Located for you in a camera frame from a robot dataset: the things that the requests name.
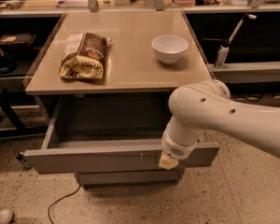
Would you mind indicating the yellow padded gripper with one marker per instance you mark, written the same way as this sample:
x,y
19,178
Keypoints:
x,y
176,148

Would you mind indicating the grey top drawer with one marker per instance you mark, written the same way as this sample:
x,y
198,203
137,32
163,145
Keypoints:
x,y
64,152

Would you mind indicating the grey drawer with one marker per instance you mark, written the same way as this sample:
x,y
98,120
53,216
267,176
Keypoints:
x,y
87,180
64,152

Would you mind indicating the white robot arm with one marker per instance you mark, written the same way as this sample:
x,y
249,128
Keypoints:
x,y
207,105

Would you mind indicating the grey lower drawer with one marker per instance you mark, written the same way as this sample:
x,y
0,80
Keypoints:
x,y
87,180

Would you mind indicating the grey cabinet with tan top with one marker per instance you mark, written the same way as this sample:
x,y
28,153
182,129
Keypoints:
x,y
130,99

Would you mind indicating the white ceramic bowl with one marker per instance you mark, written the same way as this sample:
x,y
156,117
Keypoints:
x,y
169,49

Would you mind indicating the brown yellow chip bag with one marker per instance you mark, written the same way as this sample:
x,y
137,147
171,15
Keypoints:
x,y
84,56

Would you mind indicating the black headset on shelf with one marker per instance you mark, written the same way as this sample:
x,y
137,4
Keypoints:
x,y
7,64

